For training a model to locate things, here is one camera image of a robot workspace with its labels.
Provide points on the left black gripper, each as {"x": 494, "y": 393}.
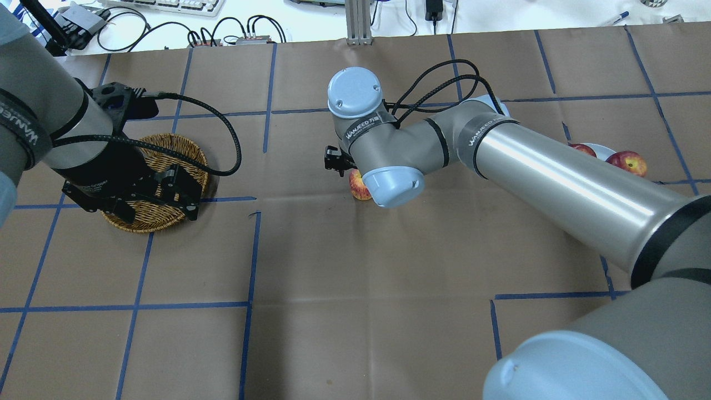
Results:
{"x": 103, "y": 166}

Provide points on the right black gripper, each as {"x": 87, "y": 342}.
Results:
{"x": 335, "y": 159}

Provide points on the red yellow apple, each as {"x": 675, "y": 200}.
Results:
{"x": 358, "y": 189}

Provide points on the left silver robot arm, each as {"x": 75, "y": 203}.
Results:
{"x": 49, "y": 116}

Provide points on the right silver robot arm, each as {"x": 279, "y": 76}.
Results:
{"x": 652, "y": 343}

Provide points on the woven wicker basket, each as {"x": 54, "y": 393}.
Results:
{"x": 151, "y": 217}

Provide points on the red apple plate back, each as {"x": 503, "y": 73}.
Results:
{"x": 586, "y": 149}

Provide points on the red apple plate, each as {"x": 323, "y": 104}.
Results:
{"x": 629, "y": 161}
{"x": 586, "y": 149}

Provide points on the light blue plate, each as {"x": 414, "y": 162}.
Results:
{"x": 603, "y": 152}

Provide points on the red apple plate outer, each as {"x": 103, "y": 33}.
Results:
{"x": 629, "y": 161}

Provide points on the white keyboard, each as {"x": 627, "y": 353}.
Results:
{"x": 195, "y": 8}

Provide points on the blue white pen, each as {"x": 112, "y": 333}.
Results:
{"x": 616, "y": 19}

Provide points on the aluminium frame post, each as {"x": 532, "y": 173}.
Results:
{"x": 358, "y": 23}

